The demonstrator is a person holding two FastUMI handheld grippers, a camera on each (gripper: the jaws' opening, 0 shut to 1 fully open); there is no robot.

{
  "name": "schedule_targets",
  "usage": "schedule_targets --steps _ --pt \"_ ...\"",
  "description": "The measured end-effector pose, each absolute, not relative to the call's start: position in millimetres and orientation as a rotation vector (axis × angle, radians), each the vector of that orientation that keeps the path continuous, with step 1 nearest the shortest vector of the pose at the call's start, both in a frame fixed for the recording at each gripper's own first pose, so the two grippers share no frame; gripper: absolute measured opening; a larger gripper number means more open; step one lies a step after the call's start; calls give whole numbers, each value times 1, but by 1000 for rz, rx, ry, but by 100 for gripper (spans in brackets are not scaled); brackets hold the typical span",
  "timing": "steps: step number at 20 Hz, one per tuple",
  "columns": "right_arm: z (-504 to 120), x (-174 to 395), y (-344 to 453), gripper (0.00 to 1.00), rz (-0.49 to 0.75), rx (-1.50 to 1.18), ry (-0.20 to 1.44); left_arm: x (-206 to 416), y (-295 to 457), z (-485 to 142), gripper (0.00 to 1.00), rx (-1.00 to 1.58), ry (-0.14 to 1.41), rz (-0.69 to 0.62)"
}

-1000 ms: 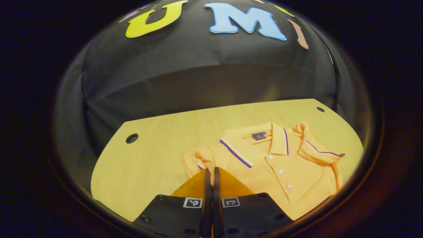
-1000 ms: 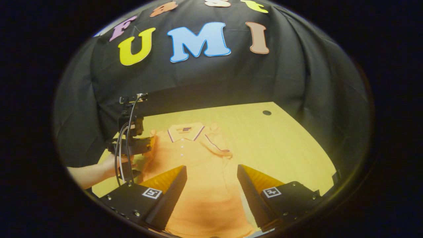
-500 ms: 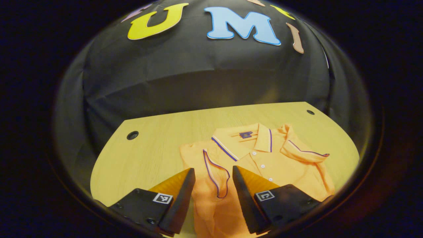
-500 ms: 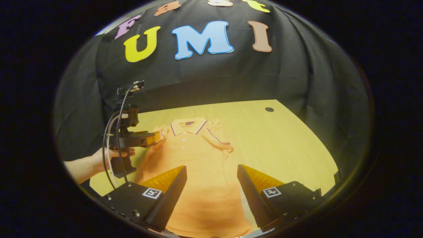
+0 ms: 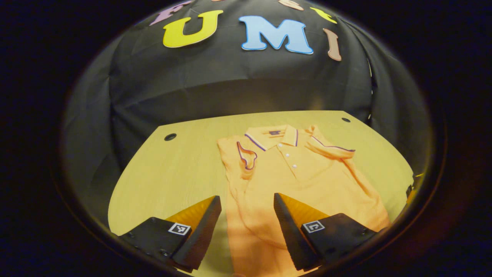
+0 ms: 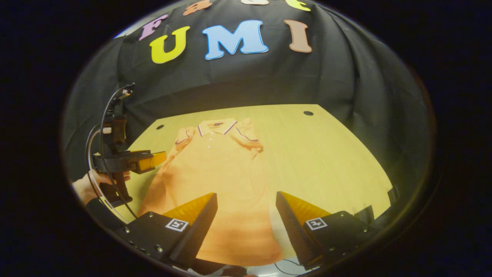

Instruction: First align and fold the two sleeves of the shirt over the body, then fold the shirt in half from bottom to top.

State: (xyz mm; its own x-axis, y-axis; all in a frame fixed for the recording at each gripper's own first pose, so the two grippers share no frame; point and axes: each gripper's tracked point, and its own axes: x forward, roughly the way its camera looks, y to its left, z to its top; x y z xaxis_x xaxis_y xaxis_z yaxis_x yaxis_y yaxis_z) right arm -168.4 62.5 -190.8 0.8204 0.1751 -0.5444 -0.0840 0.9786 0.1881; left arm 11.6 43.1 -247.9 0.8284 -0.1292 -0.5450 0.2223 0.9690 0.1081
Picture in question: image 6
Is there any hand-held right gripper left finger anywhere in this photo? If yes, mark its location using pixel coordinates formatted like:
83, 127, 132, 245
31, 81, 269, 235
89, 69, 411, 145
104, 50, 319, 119
115, 192, 218, 270

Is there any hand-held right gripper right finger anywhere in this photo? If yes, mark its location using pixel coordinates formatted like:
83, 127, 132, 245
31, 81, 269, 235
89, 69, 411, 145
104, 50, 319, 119
275, 191, 379, 270

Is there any orange polo T-shirt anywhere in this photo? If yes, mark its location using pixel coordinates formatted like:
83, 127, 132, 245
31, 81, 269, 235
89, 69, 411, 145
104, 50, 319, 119
138, 117, 284, 267

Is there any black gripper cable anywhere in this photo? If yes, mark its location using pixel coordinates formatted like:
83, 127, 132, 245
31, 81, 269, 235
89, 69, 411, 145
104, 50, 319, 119
85, 83, 139, 224

